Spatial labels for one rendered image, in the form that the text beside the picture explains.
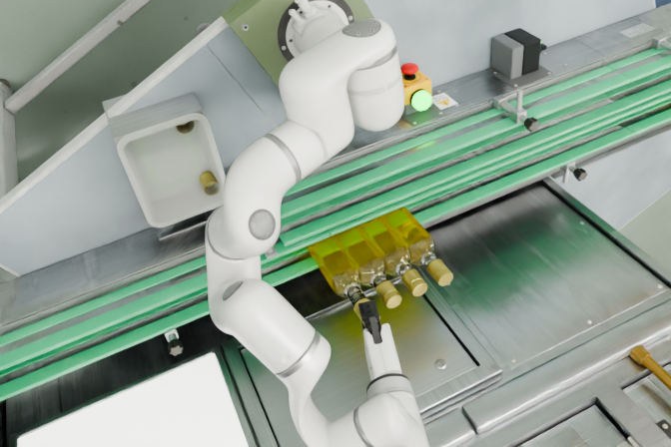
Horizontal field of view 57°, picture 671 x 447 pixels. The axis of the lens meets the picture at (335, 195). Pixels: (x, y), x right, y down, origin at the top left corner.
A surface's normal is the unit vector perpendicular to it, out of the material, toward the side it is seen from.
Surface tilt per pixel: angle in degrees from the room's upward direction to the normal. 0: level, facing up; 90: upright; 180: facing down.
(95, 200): 0
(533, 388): 90
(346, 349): 90
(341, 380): 90
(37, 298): 90
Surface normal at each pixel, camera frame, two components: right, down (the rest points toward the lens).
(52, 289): -0.12, -0.77
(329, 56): -0.05, -0.61
